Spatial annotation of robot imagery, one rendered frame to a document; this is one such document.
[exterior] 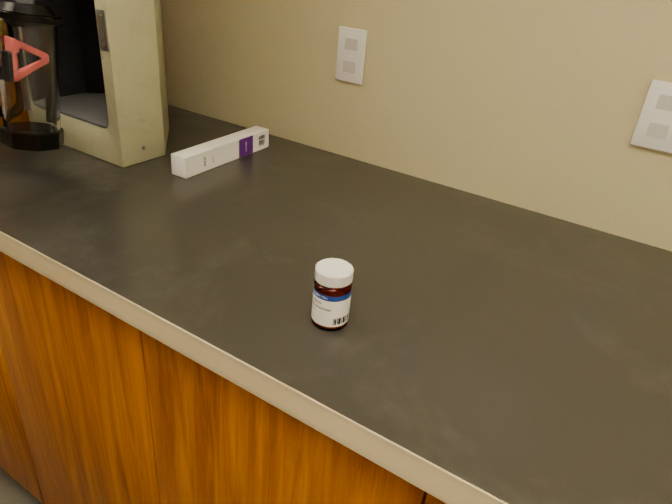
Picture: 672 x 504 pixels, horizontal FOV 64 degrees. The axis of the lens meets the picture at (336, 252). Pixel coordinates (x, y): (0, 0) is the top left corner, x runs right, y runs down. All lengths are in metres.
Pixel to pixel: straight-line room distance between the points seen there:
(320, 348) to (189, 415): 0.27
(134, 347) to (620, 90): 0.92
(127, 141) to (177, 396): 0.56
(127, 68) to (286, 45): 0.41
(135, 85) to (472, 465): 0.92
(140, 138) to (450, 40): 0.66
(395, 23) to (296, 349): 0.78
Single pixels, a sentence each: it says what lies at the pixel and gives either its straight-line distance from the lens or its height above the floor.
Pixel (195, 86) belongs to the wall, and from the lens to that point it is 1.62.
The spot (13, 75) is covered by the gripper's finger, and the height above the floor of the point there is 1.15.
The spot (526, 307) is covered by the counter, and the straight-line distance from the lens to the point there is 0.83.
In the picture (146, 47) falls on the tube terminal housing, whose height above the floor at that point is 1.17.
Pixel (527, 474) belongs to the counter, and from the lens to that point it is 0.59.
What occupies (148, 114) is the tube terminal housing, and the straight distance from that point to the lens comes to 1.21.
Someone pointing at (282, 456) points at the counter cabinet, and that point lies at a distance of 0.76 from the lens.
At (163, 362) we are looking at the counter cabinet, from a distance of 0.83.
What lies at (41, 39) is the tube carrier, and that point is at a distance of 1.09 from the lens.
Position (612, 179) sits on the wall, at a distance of 1.15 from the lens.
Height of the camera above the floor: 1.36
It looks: 29 degrees down
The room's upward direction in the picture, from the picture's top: 6 degrees clockwise
